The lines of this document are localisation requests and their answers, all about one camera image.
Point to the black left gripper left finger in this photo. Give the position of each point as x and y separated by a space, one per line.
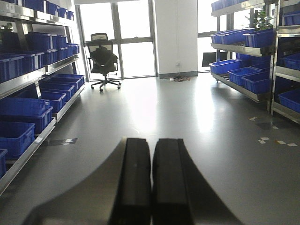
116 193

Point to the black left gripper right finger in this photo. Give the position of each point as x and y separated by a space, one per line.
181 194

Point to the black office chair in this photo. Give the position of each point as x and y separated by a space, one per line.
102 60

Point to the left steel rack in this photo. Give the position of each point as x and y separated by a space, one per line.
24 18

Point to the steel rack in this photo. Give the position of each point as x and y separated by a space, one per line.
263 65
24 18

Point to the right steel rack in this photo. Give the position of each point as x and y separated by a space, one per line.
263 65

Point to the green potted plant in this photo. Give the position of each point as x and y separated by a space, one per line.
259 19

